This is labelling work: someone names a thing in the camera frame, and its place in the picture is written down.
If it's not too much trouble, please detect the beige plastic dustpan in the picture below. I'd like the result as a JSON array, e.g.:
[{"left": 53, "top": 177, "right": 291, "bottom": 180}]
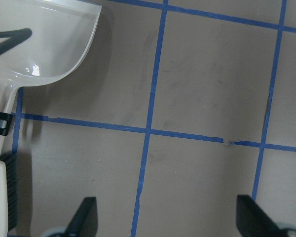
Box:
[{"left": 0, "top": 0, "right": 102, "bottom": 162}]

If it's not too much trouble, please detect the beige hand brush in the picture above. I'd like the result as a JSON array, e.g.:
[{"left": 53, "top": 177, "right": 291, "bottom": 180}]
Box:
[{"left": 0, "top": 153, "right": 18, "bottom": 237}]

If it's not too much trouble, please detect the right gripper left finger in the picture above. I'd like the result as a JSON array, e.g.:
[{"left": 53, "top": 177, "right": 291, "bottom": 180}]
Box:
[{"left": 43, "top": 196, "right": 99, "bottom": 237}]

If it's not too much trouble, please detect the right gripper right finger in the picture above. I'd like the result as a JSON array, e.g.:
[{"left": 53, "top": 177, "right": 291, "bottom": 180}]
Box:
[{"left": 236, "top": 195, "right": 296, "bottom": 237}]

